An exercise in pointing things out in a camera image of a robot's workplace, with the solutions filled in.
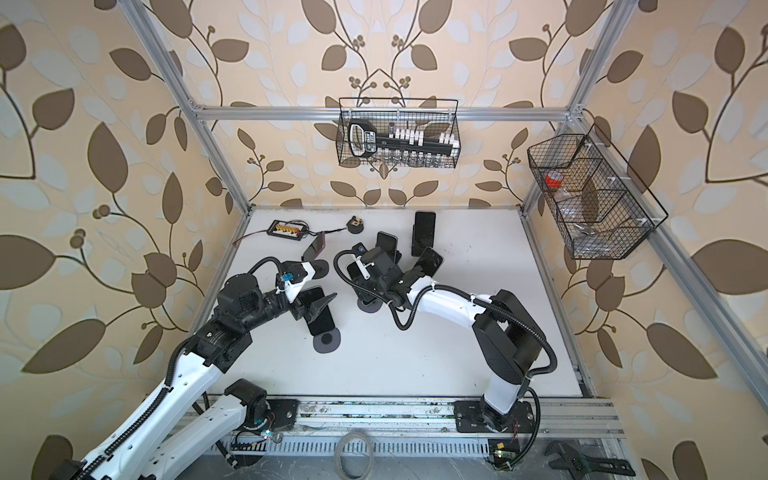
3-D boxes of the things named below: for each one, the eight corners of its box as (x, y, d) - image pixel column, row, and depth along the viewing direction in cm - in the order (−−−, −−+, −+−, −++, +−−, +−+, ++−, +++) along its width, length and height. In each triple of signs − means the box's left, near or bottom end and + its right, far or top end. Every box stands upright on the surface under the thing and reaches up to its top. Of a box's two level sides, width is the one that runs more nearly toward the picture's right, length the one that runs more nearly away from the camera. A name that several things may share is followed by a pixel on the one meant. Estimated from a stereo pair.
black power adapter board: (269, 234, 116) (266, 229, 114) (277, 222, 120) (275, 218, 117) (300, 241, 113) (298, 236, 111) (308, 229, 117) (306, 224, 115)
